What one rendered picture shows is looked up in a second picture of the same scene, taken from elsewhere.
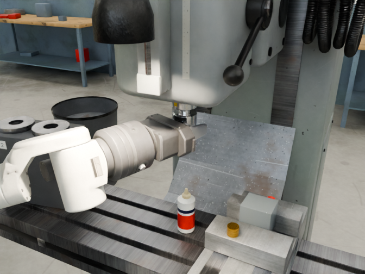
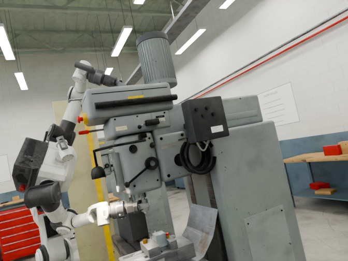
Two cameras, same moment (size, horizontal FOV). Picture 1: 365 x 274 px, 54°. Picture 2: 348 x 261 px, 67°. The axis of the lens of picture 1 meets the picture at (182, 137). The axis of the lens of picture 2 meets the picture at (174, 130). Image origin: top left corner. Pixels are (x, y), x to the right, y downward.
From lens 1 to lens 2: 118 cm
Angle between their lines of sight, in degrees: 47
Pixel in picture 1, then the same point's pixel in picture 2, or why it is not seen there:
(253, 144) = (205, 218)
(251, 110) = (205, 201)
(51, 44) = not seen: hidden behind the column
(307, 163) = (227, 228)
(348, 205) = not seen: outside the picture
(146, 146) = (120, 208)
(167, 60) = (121, 182)
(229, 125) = (200, 209)
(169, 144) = (129, 208)
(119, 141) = (112, 205)
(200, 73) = not seen: hidden behind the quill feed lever
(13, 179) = (87, 215)
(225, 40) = (130, 175)
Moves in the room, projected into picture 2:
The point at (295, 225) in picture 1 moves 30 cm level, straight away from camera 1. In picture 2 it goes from (170, 244) to (218, 224)
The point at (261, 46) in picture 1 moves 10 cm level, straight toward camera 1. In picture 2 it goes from (162, 174) to (147, 178)
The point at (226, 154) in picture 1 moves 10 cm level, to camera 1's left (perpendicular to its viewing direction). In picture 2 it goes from (198, 223) to (185, 223)
